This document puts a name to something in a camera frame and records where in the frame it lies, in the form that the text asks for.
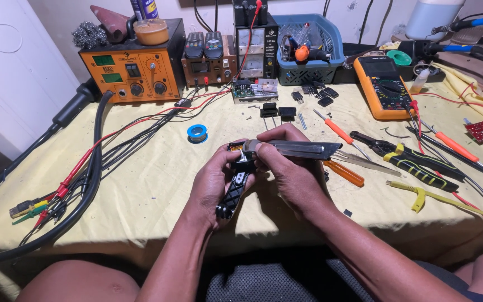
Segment thick black hose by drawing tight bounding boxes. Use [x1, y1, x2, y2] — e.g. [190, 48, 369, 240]
[0, 90, 115, 266]

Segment brown bench power supply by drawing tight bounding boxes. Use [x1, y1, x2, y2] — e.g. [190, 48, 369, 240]
[181, 35, 238, 88]

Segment small clear dropper bottle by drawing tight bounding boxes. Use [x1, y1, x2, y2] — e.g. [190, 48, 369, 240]
[409, 67, 431, 95]

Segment orange hot air rework station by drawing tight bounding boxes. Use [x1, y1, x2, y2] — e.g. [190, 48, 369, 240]
[78, 18, 187, 104]

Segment blue yellow spray can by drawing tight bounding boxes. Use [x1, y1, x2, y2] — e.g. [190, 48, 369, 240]
[130, 0, 159, 22]

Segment long orange handled screwdriver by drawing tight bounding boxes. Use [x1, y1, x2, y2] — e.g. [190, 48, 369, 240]
[419, 119, 483, 188]

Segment amber handled screwdriver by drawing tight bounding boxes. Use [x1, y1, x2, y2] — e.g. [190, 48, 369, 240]
[322, 159, 365, 188]

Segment orange digital multimeter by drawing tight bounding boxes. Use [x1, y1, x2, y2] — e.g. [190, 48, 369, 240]
[353, 56, 418, 121]

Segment black multimeter lead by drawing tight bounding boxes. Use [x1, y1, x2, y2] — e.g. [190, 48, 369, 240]
[404, 104, 483, 220]

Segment red multimeter lead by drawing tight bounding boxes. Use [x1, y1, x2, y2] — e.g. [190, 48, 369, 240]
[408, 99, 483, 220]

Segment blue solder spool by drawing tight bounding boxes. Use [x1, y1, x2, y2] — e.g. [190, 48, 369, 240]
[186, 124, 209, 144]

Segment yellow tablecloth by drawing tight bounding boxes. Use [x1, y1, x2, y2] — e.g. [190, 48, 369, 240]
[0, 81, 483, 294]

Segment group of black transistors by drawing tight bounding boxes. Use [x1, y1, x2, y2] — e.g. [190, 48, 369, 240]
[302, 81, 340, 108]

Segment orange flux jar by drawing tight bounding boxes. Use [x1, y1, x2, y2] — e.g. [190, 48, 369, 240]
[133, 19, 170, 46]

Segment black remote control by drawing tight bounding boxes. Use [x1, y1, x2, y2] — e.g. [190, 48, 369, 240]
[184, 31, 205, 60]
[204, 31, 224, 60]

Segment red test lead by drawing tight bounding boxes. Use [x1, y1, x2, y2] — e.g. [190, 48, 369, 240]
[32, 0, 264, 229]

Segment yellow plastic strap tool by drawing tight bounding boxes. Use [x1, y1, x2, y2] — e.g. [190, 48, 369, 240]
[386, 180, 483, 226]

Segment blue plastic basket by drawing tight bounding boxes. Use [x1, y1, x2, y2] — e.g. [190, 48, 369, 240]
[272, 13, 346, 86]

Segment green solder wick reel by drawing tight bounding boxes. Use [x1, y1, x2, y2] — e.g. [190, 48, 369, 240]
[386, 49, 413, 67]

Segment black yellow pliers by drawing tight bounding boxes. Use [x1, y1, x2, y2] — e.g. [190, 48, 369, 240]
[349, 130, 467, 193]

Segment person's right hand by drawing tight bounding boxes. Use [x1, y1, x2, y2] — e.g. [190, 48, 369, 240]
[255, 123, 339, 221]

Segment white plastic jug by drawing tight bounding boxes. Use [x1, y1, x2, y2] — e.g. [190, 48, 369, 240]
[404, 0, 465, 42]

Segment brown cone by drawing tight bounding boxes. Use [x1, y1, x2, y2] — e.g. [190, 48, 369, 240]
[90, 5, 131, 43]

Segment silver metal tool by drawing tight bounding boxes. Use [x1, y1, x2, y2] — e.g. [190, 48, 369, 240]
[241, 139, 344, 161]

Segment black analog power supply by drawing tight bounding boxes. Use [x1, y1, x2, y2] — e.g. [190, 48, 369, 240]
[234, 14, 279, 81]

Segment small orange handled screwdriver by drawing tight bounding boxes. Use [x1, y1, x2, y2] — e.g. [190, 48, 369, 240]
[312, 108, 373, 161]

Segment silver tweezers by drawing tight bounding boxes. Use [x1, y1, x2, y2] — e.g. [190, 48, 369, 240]
[332, 150, 403, 178]

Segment blue handled soldering iron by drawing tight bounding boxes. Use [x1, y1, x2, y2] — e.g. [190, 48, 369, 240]
[431, 14, 483, 35]
[423, 42, 483, 64]

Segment bundle of black cables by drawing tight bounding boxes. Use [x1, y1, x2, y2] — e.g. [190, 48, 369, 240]
[17, 77, 242, 246]

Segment circuit board with heat sink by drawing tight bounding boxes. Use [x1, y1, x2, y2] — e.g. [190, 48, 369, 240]
[231, 78, 279, 105]

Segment person's left hand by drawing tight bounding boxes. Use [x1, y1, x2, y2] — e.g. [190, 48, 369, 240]
[188, 140, 251, 232]

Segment black box with red plug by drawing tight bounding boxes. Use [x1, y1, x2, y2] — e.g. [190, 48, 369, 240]
[233, 0, 269, 27]

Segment black plastic tray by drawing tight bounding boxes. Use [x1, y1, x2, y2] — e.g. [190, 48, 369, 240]
[333, 41, 446, 84]

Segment steel wool ball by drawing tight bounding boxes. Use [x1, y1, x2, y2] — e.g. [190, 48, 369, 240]
[72, 21, 109, 49]

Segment crumpled yellow cloth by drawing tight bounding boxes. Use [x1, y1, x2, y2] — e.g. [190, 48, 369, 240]
[430, 62, 483, 123]

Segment orange black stubby screwdriver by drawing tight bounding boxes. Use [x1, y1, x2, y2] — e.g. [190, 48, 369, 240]
[294, 44, 333, 63]

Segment person's left leg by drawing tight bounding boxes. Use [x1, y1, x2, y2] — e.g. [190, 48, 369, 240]
[14, 259, 142, 302]

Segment yellow green test clips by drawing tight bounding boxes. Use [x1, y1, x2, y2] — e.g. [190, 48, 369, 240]
[9, 199, 52, 226]

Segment grey mesh chair seat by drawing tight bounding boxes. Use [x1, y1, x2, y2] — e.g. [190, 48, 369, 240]
[205, 258, 376, 302]

